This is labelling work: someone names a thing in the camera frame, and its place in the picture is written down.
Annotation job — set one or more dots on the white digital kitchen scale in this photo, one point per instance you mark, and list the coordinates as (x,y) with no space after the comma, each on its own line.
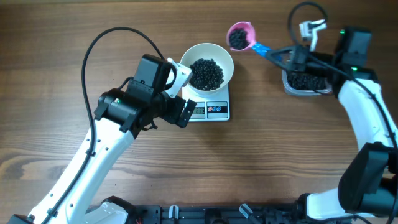
(210,107)

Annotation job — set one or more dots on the white round bowl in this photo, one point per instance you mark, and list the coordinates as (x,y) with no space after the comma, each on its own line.
(210,51)

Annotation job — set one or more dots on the black beans in bowl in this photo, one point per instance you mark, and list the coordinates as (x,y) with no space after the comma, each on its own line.
(207,75)

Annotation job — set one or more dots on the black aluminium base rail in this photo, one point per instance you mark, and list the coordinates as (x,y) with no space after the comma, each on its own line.
(243,214)

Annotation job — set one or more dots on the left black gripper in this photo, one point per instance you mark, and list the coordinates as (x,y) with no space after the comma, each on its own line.
(179,111)

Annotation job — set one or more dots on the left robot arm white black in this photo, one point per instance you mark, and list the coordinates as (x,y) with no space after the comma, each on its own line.
(119,117)

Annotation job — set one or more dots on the black beans in scoop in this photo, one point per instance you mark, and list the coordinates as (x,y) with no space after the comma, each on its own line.
(237,39)

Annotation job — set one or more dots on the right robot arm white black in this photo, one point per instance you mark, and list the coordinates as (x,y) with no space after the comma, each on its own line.
(369,184)

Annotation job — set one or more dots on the pink scoop with blue handle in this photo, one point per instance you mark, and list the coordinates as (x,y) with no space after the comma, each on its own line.
(254,45)

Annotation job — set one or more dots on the black beans pile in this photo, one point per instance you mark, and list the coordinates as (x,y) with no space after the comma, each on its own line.
(305,82)

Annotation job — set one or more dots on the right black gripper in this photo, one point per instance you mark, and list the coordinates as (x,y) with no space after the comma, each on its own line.
(299,58)

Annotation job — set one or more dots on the clear plastic food container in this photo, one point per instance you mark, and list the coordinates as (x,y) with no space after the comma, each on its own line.
(290,91)

